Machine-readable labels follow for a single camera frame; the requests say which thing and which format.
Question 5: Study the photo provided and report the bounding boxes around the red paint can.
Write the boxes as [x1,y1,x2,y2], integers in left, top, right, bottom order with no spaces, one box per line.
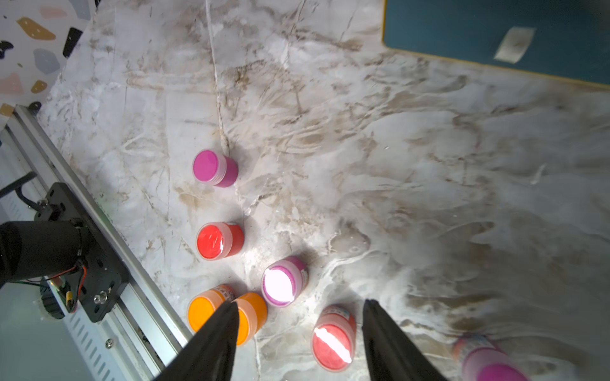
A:
[311,305,357,372]
[195,222,245,261]

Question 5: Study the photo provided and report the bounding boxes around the magenta paint can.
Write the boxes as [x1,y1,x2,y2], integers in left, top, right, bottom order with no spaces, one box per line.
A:
[192,150,238,188]
[261,256,309,308]
[452,333,528,381]

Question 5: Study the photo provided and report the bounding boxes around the orange paint can middle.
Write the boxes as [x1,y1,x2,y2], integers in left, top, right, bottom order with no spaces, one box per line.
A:
[234,292,268,347]

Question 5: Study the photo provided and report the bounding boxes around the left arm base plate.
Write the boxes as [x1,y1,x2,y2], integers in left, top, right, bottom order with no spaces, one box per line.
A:
[35,183,130,323]

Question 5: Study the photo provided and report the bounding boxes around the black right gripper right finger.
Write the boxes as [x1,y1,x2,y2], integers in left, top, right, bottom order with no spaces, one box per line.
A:
[362,299,446,381]

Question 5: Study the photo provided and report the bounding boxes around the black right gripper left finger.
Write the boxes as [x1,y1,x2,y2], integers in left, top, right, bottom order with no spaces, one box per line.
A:
[155,302,239,381]

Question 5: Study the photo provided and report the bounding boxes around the magenta paint can left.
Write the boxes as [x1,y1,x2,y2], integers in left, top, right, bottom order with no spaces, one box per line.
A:
[192,150,238,188]

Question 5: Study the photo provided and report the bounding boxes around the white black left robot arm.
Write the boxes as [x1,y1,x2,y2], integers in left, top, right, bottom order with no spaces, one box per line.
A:
[1,221,91,285]

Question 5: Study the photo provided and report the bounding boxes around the orange paint can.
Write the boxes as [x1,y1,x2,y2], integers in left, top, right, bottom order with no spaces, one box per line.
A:
[187,284,236,333]
[234,292,268,347]

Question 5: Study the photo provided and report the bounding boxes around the magenta paint can middle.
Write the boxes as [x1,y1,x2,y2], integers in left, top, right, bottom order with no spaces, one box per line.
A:
[261,256,309,308]

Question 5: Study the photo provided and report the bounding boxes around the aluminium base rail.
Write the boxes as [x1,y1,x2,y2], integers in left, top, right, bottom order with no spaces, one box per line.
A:
[1,106,189,380]

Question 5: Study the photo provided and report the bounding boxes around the teal drawer cabinet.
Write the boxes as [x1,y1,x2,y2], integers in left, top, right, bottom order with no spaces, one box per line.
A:
[382,1,609,87]

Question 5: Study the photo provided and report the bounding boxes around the orange paint can left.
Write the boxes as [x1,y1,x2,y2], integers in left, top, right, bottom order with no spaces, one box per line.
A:
[187,284,236,333]

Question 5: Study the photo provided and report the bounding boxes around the magenta paint can right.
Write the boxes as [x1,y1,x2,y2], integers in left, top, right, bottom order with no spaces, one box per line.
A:
[452,333,528,381]

